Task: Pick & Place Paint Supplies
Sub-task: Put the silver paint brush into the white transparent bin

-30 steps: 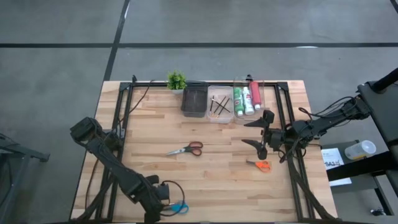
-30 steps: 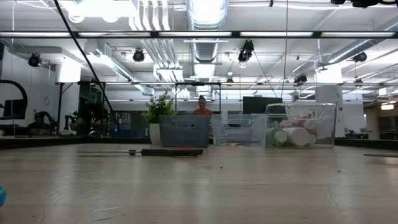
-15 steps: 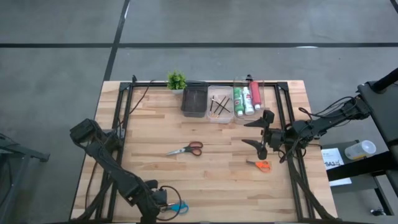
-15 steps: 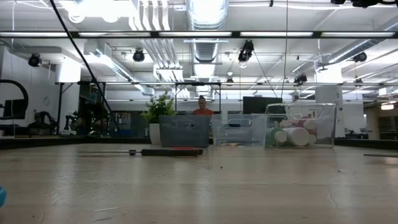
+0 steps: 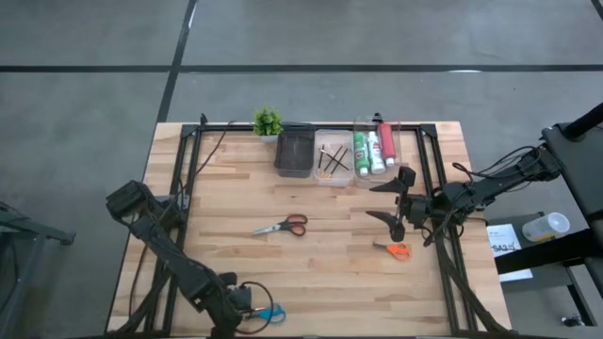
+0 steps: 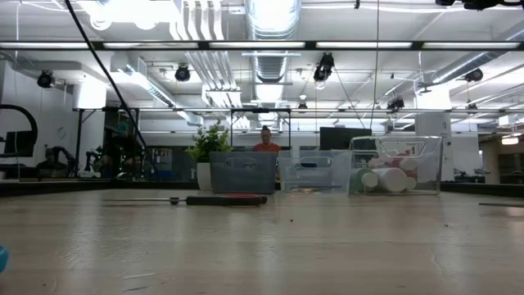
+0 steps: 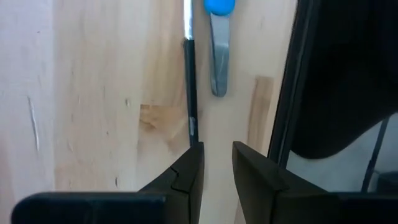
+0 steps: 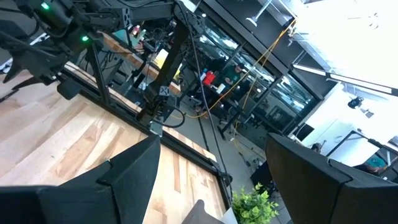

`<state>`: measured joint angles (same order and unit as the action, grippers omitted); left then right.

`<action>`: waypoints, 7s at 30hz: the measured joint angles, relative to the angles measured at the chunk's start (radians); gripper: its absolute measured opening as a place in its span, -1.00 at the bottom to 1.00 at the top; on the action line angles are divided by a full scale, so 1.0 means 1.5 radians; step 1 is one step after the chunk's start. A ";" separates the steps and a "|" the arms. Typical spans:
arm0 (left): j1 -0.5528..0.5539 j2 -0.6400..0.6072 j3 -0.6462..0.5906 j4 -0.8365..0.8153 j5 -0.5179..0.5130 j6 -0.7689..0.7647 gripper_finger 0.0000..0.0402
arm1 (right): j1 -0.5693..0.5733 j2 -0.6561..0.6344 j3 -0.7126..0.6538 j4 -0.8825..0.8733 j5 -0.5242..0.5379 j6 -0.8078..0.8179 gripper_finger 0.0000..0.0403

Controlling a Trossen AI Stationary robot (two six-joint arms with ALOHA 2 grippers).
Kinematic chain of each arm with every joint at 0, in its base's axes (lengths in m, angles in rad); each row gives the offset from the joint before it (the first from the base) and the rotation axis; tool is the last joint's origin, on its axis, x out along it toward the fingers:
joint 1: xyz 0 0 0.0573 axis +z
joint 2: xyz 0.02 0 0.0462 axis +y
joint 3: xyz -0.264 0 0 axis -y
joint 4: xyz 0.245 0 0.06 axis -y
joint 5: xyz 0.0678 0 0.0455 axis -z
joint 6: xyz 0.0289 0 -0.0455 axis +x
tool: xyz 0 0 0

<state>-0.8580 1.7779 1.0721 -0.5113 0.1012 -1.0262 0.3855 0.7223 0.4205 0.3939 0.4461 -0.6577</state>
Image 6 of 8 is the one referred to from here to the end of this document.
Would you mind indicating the black wall-side monitor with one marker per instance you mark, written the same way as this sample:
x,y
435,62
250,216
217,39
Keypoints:
x,y
18,143

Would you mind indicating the green paint bottle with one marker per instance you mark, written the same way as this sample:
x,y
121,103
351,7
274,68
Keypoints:
x,y
355,180

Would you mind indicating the black aluminium table frame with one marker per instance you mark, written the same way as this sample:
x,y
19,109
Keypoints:
x,y
61,187

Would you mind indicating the black overhead frame beam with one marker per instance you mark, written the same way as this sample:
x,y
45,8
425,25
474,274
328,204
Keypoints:
x,y
368,45

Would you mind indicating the black ceiling spotlight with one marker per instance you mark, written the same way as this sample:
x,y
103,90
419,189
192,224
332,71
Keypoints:
x,y
45,79
395,104
182,73
474,75

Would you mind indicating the background black robot arm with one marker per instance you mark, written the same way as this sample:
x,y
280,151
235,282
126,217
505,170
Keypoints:
x,y
61,157

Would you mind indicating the person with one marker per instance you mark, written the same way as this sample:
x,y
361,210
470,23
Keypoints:
x,y
123,147
266,145

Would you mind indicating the black computer monitor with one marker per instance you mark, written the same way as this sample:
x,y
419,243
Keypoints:
x,y
340,139

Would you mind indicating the glowing ceiling lamp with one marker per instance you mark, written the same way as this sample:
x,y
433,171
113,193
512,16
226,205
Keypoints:
x,y
510,140

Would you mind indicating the grey plastic bin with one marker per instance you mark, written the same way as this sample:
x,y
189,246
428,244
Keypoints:
x,y
245,180

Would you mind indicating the white paint bottle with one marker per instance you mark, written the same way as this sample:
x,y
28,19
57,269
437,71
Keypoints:
x,y
391,180

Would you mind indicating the silver ceiling air duct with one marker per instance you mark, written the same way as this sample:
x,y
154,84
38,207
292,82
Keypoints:
x,y
272,28

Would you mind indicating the black background workstation frame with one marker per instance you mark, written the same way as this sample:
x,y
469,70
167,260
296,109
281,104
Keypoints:
x,y
262,110

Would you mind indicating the red and black scissors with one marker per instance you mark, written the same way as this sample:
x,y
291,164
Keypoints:
x,y
229,201

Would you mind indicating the small clear plastic bin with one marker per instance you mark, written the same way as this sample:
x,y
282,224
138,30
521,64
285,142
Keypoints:
x,y
315,176

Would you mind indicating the tall clear plastic bin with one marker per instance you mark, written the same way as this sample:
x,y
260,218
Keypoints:
x,y
427,147

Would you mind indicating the small potted green plant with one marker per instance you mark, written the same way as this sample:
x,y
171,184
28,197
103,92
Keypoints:
x,y
209,143

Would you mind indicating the pink paint bottle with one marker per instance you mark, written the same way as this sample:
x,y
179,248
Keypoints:
x,y
389,163

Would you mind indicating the black hanging ceiling camera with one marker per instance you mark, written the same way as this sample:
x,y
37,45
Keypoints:
x,y
324,65

